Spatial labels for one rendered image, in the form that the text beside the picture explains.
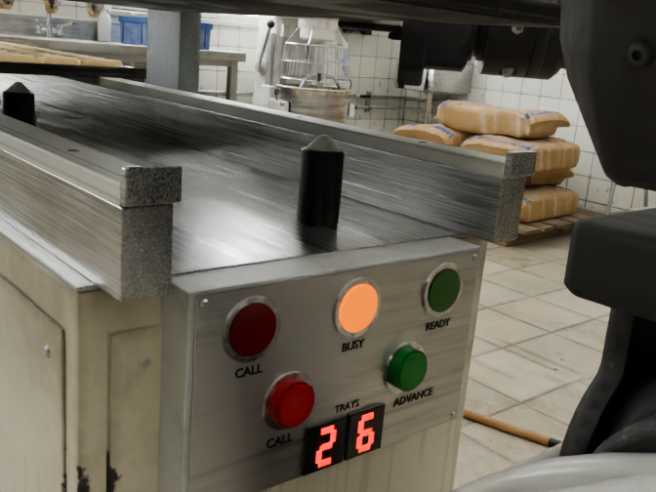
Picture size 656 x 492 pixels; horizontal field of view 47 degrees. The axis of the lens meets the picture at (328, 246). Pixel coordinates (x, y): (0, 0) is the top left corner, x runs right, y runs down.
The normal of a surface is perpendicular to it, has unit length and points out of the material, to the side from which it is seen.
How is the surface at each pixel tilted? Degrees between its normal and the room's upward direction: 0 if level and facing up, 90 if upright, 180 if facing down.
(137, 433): 90
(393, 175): 90
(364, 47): 90
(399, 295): 90
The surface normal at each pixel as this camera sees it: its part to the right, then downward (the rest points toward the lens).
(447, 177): -0.77, 0.11
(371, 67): 0.64, 0.25
